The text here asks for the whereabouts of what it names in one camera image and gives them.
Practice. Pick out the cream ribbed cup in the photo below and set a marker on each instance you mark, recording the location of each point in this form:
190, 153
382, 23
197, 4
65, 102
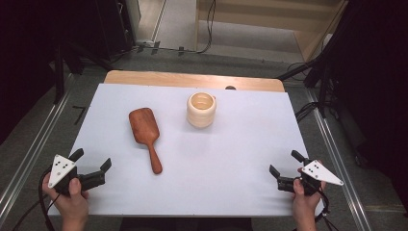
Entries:
201, 114

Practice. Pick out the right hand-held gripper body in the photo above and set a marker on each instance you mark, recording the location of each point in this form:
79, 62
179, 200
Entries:
320, 173

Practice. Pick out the person's dark legs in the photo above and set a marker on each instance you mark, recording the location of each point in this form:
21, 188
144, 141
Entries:
186, 224

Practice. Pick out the metal floor rail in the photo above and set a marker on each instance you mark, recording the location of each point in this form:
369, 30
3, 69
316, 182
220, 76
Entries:
32, 154
340, 166

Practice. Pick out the black metal stand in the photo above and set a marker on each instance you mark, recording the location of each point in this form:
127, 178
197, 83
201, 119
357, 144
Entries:
322, 83
59, 73

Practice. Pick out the person's left hand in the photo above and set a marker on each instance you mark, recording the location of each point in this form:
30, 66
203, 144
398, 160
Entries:
72, 205

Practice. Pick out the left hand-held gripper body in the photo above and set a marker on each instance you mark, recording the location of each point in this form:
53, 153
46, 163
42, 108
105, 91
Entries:
61, 170

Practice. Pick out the light wooden furniture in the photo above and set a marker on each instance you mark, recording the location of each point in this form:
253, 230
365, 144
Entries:
314, 35

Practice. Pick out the white board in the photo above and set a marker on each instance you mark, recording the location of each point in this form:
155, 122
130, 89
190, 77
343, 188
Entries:
192, 160

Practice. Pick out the brown wooden hairbrush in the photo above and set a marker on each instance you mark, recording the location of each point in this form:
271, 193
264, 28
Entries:
146, 128

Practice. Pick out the wooden table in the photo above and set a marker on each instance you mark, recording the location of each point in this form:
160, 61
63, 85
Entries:
179, 78

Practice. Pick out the person's right hand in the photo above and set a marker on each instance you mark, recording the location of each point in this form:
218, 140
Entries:
304, 205

